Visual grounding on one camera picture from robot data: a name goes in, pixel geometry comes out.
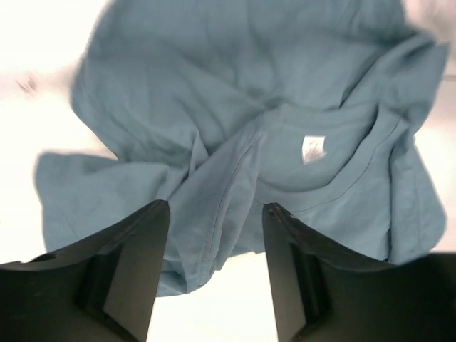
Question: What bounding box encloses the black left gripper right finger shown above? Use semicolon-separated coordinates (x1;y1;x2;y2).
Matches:
263;203;455;342

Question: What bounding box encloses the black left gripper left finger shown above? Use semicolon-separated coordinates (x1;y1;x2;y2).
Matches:
1;200;170;341

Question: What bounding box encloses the blue t shirt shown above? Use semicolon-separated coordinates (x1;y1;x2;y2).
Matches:
36;1;447;296

